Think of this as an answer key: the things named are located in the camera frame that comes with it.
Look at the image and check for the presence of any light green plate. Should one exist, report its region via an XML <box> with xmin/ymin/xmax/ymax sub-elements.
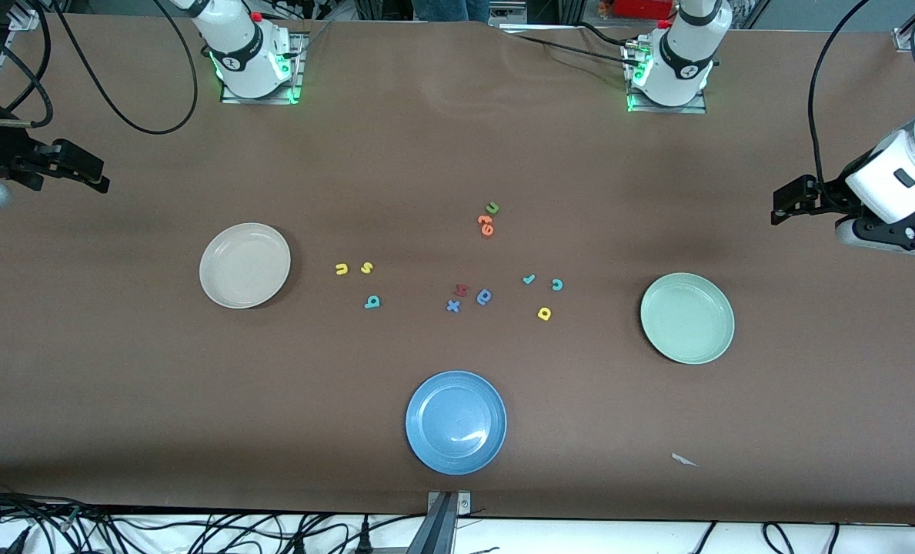
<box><xmin>639</xmin><ymin>272</ymin><xmax>736</xmax><ymax>365</ymax></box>

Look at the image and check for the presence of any beige brown plate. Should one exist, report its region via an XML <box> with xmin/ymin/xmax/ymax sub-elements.
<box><xmin>199</xmin><ymin>222</ymin><xmax>292</xmax><ymax>310</ymax></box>

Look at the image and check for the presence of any red box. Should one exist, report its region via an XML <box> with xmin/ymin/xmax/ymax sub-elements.
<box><xmin>613</xmin><ymin>0</ymin><xmax>675</xmax><ymax>21</ymax></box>

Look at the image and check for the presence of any blue plate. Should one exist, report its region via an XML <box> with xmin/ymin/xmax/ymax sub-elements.
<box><xmin>405</xmin><ymin>370</ymin><xmax>508</xmax><ymax>476</ymax></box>

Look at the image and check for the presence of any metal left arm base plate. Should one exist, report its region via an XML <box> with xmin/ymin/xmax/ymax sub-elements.
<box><xmin>625</xmin><ymin>38</ymin><xmax>709</xmax><ymax>115</ymax></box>

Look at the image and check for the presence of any thin gray cable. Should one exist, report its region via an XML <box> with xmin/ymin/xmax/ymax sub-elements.
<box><xmin>294</xmin><ymin>19</ymin><xmax>336</xmax><ymax>58</ymax></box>

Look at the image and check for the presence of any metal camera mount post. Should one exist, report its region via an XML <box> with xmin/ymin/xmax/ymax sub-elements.
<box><xmin>407</xmin><ymin>490</ymin><xmax>473</xmax><ymax>554</ymax></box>

